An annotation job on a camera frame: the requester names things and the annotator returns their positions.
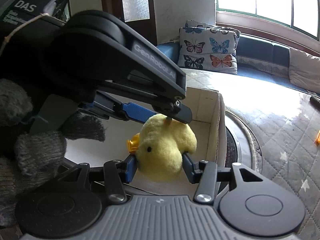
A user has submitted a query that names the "yellow plush chick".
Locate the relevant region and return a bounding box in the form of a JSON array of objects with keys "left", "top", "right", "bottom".
[{"left": 127, "top": 114, "right": 197, "bottom": 183}]

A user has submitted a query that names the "grey knitted glove hand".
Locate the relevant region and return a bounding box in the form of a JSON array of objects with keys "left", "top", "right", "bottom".
[{"left": 1, "top": 79, "right": 105, "bottom": 228}]

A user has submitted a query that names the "grey cardboard box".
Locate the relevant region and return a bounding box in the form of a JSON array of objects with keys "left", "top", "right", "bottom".
[{"left": 66, "top": 87, "right": 226, "bottom": 197}]

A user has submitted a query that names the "butterfly print pillow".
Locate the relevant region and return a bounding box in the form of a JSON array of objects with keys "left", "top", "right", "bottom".
[{"left": 177, "top": 25, "right": 240, "bottom": 75}]

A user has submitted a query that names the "dark wooden door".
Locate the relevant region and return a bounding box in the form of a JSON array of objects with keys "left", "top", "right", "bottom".
[{"left": 101, "top": 0, "right": 157, "bottom": 45}]

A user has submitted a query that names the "blue sofa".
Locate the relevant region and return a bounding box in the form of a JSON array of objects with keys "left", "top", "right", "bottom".
[{"left": 158, "top": 34, "right": 314, "bottom": 93}]

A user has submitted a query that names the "grey quilted star cover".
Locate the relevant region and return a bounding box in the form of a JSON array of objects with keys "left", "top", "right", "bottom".
[{"left": 185, "top": 69, "right": 319, "bottom": 239}]

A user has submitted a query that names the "small yellow toy piece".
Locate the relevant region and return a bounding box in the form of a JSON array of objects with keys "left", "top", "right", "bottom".
[{"left": 315, "top": 131, "right": 320, "bottom": 145}]

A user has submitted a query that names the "grey sofa cushion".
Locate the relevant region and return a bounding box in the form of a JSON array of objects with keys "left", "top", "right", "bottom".
[{"left": 289, "top": 48, "right": 320, "bottom": 94}]

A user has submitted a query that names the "black remote control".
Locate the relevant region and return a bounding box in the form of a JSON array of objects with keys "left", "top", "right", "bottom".
[{"left": 309, "top": 96, "right": 320, "bottom": 110}]

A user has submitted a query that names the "window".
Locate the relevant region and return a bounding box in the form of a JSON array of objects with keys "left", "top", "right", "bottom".
[{"left": 217, "top": 0, "right": 319, "bottom": 39}]

